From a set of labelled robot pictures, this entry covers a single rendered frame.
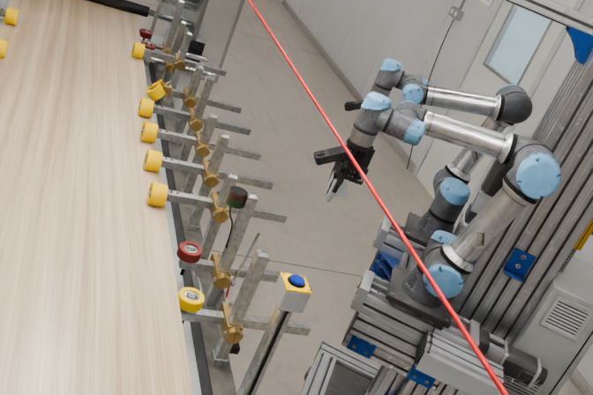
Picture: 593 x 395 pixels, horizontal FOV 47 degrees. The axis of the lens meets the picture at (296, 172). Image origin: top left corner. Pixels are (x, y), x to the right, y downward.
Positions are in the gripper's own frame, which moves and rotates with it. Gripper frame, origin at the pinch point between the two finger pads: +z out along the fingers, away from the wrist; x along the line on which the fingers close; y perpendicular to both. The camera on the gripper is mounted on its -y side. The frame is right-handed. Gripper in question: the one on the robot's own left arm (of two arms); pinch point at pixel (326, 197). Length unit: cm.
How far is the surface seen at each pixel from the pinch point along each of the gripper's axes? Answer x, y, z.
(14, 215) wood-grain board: 8, -87, 39
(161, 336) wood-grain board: -32, -39, 38
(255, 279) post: -15.9, -15.6, 24.3
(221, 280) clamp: 6.0, -19.2, 42.7
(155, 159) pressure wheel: 58, -48, 32
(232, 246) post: 8.8, -19.6, 30.6
